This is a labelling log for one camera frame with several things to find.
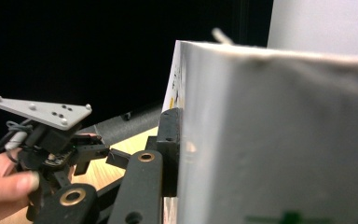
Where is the white cable plug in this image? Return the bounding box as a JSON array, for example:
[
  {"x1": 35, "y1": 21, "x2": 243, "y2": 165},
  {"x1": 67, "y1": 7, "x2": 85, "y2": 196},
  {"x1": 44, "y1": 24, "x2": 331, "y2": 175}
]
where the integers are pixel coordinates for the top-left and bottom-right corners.
[{"x1": 4, "y1": 130, "x2": 29, "y2": 151}]

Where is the black curtain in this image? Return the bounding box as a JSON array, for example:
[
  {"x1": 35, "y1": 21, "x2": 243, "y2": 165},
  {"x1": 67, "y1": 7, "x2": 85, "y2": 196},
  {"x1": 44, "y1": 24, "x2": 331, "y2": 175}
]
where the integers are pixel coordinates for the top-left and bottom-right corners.
[{"x1": 0, "y1": 0, "x2": 274, "y2": 157}]

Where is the white partition panel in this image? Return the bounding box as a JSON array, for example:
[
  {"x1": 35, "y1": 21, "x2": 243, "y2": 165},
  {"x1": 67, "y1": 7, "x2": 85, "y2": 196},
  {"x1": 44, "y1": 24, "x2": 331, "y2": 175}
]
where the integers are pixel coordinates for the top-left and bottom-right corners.
[{"x1": 267, "y1": 0, "x2": 358, "y2": 58}]

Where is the thin dark gripper cable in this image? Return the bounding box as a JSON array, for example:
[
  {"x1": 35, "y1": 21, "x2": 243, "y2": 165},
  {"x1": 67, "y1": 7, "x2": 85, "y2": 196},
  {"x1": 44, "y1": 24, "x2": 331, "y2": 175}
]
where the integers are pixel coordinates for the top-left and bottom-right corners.
[{"x1": 0, "y1": 120, "x2": 34, "y2": 164}]

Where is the white-backed magazine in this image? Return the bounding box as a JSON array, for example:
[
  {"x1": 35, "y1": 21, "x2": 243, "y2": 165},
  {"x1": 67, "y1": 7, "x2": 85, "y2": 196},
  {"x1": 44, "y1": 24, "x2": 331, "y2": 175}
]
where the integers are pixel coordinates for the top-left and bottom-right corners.
[{"x1": 160, "y1": 39, "x2": 358, "y2": 224}]

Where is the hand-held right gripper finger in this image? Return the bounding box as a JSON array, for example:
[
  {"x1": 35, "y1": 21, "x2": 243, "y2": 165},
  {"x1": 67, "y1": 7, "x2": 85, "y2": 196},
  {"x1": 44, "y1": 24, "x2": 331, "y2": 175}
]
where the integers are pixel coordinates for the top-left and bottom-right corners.
[{"x1": 145, "y1": 106, "x2": 185, "y2": 198}]

